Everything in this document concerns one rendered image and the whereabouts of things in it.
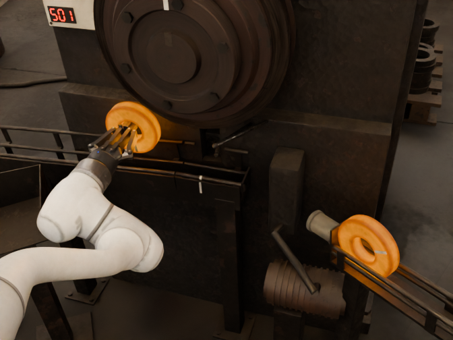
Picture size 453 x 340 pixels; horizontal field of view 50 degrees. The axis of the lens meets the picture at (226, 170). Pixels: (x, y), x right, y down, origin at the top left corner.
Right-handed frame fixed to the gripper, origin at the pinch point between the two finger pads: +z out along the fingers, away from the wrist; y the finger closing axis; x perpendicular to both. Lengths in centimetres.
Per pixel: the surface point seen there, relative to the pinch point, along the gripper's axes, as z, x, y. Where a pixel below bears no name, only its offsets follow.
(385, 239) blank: -20, -7, 70
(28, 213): -20.1, -22.9, -28.9
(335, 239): -15, -16, 59
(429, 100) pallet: 152, -78, 93
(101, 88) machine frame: 11.3, 2.4, -15.0
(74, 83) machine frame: 12.1, 2.4, -24.6
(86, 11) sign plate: 11.5, 26.2, -13.4
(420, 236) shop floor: 59, -88, 92
